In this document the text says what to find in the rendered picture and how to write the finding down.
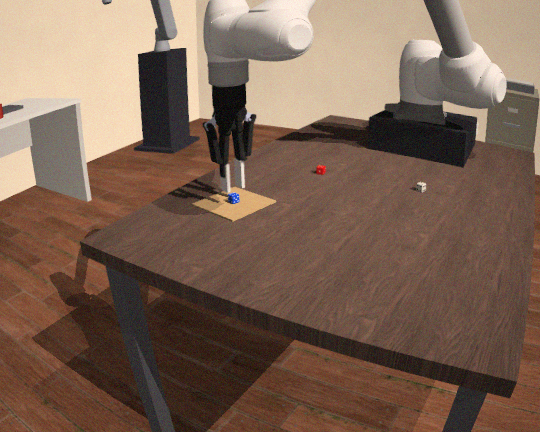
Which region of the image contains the tan square mat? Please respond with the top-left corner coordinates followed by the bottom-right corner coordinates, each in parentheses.
top-left (192, 187), bottom-right (276, 222)

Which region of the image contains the blue die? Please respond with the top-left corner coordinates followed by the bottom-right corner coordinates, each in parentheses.
top-left (228, 192), bottom-right (240, 204)

